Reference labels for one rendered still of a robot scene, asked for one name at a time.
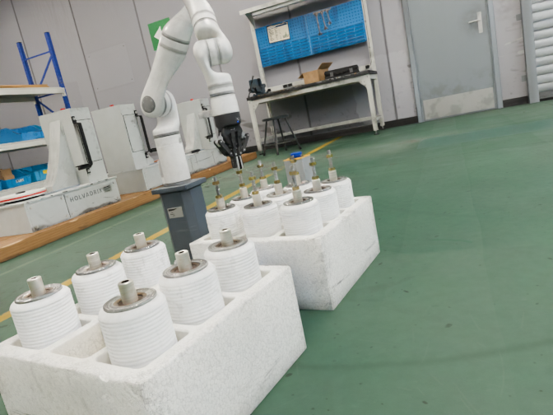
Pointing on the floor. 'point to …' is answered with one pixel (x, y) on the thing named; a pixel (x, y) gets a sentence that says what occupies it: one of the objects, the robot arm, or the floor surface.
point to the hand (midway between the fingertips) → (237, 162)
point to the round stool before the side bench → (276, 133)
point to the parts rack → (35, 107)
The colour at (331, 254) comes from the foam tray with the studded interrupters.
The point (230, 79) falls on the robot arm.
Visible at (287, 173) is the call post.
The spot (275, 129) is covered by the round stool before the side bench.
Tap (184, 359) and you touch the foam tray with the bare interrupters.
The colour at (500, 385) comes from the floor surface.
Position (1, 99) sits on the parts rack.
